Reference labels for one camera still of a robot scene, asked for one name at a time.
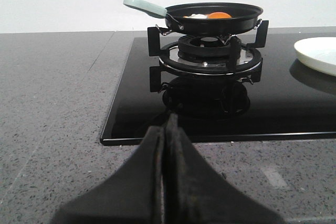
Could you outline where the black frying pan green handle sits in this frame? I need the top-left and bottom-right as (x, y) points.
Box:
(123, 0), (264, 37)

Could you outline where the fried egg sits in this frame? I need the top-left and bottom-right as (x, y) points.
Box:
(183, 12), (232, 19)

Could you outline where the white plate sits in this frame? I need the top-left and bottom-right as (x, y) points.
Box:
(294, 37), (335, 77)

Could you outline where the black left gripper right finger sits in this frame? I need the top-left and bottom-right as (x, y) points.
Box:
(164, 113), (284, 223)

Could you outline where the black glass cooktop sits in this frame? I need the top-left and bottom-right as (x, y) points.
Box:
(100, 33), (335, 145)

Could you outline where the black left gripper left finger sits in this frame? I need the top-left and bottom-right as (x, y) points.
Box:
(51, 126), (164, 223)

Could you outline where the black gas burner under pan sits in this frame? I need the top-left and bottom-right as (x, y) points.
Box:
(148, 20), (269, 89)

